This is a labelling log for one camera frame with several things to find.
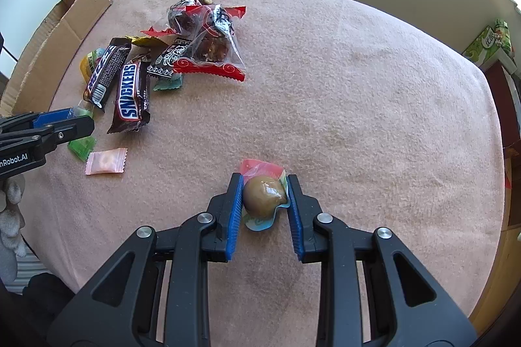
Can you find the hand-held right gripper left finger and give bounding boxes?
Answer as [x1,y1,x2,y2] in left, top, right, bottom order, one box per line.
[47,172,245,347]

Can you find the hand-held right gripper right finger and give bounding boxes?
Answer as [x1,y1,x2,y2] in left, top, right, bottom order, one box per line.
[287,174,479,347]

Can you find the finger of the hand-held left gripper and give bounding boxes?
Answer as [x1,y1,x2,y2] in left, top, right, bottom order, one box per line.
[0,115,95,149]
[0,108,77,133]

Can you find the braised egg packet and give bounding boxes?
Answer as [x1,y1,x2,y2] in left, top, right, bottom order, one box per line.
[238,159,292,232]

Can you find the cardboard box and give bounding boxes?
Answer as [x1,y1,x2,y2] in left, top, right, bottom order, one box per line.
[0,0,114,118]

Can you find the person's left hand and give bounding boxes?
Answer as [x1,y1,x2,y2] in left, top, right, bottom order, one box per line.
[0,174,27,284]

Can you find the pink candy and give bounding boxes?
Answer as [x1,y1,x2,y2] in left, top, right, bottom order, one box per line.
[85,147,129,177]

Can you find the yellow green candy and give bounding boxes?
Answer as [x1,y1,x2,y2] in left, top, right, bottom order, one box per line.
[79,46,107,83]

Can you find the dark chocolate bar blue print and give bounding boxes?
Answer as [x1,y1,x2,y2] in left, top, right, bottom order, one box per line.
[83,37,133,113]

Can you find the brown chocolate bar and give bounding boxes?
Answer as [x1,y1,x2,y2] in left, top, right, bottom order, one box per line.
[106,53,152,135]

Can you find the teal candy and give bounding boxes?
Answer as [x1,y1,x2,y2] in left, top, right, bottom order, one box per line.
[153,72,184,92]

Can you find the black candy packet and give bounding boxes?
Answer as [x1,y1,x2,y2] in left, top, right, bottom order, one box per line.
[147,38,192,80]

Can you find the clear date packet red edges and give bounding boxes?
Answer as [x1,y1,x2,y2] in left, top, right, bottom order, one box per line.
[140,4,247,39]
[173,30,247,82]

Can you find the red box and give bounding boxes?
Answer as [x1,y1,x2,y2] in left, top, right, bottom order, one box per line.
[482,60,518,189]

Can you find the green carton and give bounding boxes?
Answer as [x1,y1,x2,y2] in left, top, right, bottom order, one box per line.
[462,18,516,67]

